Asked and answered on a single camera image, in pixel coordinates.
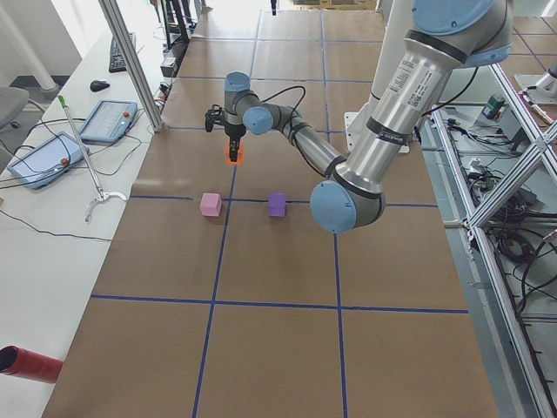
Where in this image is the orange foam cube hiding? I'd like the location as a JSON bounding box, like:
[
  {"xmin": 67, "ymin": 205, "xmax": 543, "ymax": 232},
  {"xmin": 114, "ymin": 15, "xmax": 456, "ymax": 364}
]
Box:
[{"xmin": 225, "ymin": 143, "xmax": 245, "ymax": 165}]

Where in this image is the black computer mouse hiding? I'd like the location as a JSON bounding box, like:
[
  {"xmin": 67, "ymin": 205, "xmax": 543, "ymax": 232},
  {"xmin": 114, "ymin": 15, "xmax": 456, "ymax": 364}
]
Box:
[{"xmin": 90, "ymin": 79, "xmax": 111, "ymax": 92}]

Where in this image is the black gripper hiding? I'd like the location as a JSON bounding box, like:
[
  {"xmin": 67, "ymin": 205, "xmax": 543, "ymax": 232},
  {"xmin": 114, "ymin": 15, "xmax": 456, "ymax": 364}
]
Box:
[{"xmin": 225, "ymin": 124, "xmax": 245, "ymax": 163}]

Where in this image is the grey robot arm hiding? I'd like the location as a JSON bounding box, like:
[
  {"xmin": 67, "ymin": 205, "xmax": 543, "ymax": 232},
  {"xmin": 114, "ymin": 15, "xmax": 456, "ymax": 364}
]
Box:
[{"xmin": 219, "ymin": 1, "xmax": 513, "ymax": 233}]

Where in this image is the grey teach pendant far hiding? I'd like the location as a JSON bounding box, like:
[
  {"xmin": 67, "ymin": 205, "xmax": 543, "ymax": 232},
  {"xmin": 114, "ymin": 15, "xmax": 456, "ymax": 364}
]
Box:
[{"xmin": 80, "ymin": 100, "xmax": 138, "ymax": 144}]

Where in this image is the aluminium side frame rail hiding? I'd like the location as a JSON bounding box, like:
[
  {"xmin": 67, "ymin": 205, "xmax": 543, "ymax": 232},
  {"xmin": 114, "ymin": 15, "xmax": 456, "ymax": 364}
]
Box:
[{"xmin": 430, "ymin": 60, "xmax": 557, "ymax": 418}]

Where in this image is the green power supply box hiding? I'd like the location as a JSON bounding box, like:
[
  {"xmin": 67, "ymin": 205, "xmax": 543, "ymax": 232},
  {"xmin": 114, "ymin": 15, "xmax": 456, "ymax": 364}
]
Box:
[{"xmin": 481, "ymin": 94, "xmax": 506, "ymax": 119}]

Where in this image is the grey aluminium frame post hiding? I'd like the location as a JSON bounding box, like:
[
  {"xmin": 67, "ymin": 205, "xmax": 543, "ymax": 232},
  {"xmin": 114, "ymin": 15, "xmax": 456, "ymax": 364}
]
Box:
[{"xmin": 98, "ymin": 0, "xmax": 163, "ymax": 132}]

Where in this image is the grey teach pendant near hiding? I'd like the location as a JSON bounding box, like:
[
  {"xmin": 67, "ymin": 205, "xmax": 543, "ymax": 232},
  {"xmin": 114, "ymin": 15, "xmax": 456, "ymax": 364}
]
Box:
[{"xmin": 7, "ymin": 131, "xmax": 84, "ymax": 190}]

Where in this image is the grey teach pendant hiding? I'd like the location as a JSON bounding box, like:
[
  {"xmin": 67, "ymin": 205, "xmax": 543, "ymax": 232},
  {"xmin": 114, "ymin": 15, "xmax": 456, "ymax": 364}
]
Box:
[
  {"xmin": 7, "ymin": 131, "xmax": 84, "ymax": 190},
  {"xmin": 80, "ymin": 100, "xmax": 138, "ymax": 144}
]

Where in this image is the red cylinder tube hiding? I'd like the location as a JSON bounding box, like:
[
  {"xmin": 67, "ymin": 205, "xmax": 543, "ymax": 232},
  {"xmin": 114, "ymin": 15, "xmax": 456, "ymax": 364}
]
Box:
[{"xmin": 1, "ymin": 346, "xmax": 64, "ymax": 384}]

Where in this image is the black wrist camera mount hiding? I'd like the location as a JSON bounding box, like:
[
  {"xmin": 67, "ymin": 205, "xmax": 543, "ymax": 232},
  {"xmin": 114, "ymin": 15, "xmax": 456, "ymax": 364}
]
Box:
[{"xmin": 205, "ymin": 104, "xmax": 224, "ymax": 132}]

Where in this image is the pink foam cube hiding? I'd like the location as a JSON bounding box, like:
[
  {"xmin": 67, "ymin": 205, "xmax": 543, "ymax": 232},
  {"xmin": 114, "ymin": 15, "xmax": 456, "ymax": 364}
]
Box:
[{"xmin": 199, "ymin": 192, "xmax": 222, "ymax": 217}]

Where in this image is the black cable bundle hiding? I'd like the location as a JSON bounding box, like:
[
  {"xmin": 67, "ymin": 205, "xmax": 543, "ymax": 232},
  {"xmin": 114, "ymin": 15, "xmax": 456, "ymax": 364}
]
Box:
[{"xmin": 465, "ymin": 160, "xmax": 557, "ymax": 314}]

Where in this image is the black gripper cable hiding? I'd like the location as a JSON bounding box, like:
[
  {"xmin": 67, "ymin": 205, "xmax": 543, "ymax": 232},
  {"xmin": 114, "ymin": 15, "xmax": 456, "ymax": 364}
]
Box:
[{"xmin": 260, "ymin": 84, "xmax": 306, "ymax": 110}]

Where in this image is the purple foam cube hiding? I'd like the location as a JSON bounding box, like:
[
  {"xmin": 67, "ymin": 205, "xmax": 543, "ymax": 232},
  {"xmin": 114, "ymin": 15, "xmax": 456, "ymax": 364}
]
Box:
[{"xmin": 267, "ymin": 192, "xmax": 286, "ymax": 218}]

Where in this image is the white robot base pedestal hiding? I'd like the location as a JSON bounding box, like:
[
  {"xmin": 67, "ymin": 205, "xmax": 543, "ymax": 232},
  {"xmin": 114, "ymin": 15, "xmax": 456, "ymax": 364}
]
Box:
[{"xmin": 342, "ymin": 0, "xmax": 413, "ymax": 154}]

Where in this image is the black keyboard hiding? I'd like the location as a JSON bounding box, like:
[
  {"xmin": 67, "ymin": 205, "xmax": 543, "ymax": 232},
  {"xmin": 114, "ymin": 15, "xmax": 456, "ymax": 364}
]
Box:
[{"xmin": 108, "ymin": 37, "xmax": 127, "ymax": 73}]

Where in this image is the silver reacher grabber tool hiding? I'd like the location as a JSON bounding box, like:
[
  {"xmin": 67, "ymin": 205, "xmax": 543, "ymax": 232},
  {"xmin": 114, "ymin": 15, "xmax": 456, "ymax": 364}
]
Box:
[{"xmin": 57, "ymin": 95, "xmax": 128, "ymax": 223}]

